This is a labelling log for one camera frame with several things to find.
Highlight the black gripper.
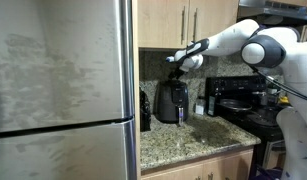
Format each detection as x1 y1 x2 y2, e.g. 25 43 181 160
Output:
168 65 191 81

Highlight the black air fryer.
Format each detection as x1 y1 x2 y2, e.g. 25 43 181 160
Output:
153 78 190 128

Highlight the small white container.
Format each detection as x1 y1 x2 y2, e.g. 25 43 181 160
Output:
194 96 207 116

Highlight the tall wooden side panel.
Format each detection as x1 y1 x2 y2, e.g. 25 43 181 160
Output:
131 0 143 180

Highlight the dark olive oil bottle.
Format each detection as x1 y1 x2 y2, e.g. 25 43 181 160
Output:
207 93 218 117

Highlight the black frying pan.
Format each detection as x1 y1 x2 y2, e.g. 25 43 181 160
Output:
218 98 254 113

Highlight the dark metal pot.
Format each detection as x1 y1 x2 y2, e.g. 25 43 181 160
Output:
252 91 270 108

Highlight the black electric stove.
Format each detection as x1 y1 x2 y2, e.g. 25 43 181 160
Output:
204 75 287 168

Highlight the wooden lower cabinet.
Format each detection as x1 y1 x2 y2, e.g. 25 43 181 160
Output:
140 145 255 180

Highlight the green glass bottle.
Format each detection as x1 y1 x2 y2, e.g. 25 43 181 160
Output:
266 84 279 96

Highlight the stainless steel fridge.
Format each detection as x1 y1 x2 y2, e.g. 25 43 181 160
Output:
0 0 138 180

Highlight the dark range hood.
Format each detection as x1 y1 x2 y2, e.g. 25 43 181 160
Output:
238 0 307 27

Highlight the metal cabinet door handle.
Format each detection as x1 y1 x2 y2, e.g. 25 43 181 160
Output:
191 7 199 43
180 5 187 46

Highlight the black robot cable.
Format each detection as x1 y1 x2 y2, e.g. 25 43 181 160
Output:
248 64 307 105

